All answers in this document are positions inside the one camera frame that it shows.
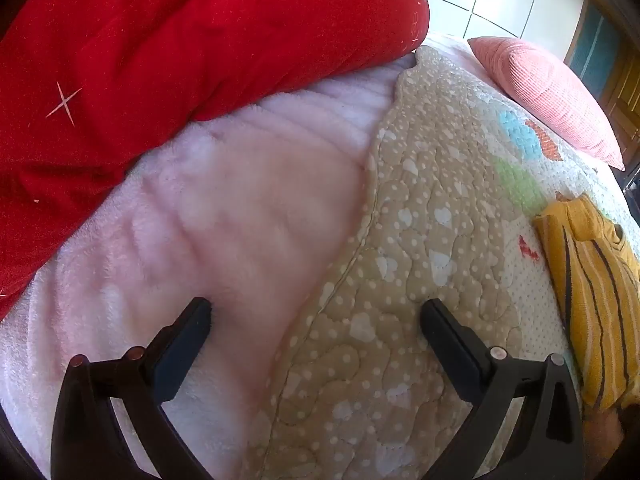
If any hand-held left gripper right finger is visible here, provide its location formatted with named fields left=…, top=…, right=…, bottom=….
left=420, top=298, right=586, bottom=480

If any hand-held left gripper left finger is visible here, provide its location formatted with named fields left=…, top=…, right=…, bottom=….
left=50, top=297, right=213, bottom=480

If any yellow striped knit sweater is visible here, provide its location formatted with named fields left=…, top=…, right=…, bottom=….
left=532, top=195, right=640, bottom=413

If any person's right forearm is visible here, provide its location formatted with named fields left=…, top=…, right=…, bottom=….
left=581, top=402, right=627, bottom=463

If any quilted heart-print bedspread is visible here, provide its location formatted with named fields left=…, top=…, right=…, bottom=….
left=242, top=45, right=640, bottom=480

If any pink fleece blanket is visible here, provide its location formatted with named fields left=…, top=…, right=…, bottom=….
left=0, top=35, right=481, bottom=480

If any red blanket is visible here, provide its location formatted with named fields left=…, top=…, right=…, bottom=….
left=0, top=0, right=432, bottom=321

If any pink ribbed pillow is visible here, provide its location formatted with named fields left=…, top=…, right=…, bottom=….
left=467, top=36, right=626, bottom=172

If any wooden door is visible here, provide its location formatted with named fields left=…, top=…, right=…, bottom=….
left=564, top=0, right=640, bottom=173

